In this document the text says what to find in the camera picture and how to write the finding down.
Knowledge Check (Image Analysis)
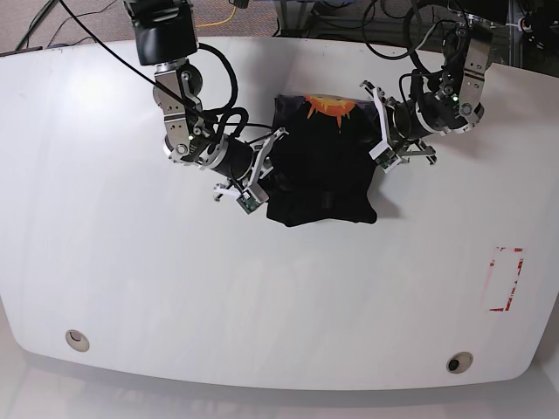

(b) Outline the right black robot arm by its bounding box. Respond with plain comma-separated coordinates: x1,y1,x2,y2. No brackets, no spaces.
124,1,286,213

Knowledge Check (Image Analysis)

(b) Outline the black cable loop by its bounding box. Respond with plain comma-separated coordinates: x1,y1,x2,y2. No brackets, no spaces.
362,0,464,106

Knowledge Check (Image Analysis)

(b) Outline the left table grommet hole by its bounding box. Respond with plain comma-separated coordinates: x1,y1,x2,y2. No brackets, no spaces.
66,329,90,353

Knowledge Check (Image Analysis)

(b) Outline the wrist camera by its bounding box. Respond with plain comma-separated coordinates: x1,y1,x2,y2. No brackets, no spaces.
369,141,401,173
236,187,269,215

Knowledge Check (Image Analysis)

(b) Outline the table grommet hole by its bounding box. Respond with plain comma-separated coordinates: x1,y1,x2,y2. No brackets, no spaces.
66,329,90,353
446,352,473,374

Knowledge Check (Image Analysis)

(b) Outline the right table grommet hole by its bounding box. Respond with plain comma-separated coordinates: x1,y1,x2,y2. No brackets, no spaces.
446,352,473,374

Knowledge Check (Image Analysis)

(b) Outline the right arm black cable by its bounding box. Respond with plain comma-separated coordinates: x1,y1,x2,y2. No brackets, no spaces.
56,0,272,145

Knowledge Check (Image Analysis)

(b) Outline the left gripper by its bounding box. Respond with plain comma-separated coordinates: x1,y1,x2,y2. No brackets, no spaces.
361,80,437,165

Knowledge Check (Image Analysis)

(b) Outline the black t-shirt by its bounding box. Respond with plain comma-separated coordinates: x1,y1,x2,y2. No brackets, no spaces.
263,94,381,227

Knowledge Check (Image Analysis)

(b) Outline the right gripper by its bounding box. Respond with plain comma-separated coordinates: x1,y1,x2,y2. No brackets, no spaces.
211,127,287,202

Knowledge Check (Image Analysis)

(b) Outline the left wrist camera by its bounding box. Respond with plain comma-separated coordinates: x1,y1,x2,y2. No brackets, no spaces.
369,141,401,173

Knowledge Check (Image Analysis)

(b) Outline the yellow cable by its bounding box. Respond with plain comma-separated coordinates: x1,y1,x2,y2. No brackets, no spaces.
196,3,241,30

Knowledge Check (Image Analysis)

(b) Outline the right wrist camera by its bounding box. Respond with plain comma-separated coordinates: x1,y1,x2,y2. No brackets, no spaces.
236,187,269,215

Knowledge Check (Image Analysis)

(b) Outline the red tape rectangle marker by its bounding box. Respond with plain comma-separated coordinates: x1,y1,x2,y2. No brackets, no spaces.
484,247,525,313

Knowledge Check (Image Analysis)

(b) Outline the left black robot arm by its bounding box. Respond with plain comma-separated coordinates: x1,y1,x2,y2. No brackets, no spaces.
362,1,508,171

